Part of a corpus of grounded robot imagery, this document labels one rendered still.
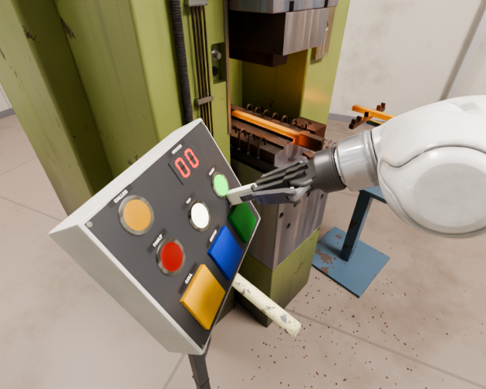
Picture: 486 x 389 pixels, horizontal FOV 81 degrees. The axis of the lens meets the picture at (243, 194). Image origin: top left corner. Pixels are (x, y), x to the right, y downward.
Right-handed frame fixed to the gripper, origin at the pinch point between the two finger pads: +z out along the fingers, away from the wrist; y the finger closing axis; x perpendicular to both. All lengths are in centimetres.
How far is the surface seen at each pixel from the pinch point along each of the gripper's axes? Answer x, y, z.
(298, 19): 22.6, 40.4, -14.6
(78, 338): -51, -5, 128
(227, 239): -4.4, -8.1, 3.0
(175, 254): 3.4, -19.4, 3.3
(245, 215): -5.8, 0.9, 3.0
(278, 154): -8.9, 36.8, 5.5
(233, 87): 12, 82, 31
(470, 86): -114, 307, -94
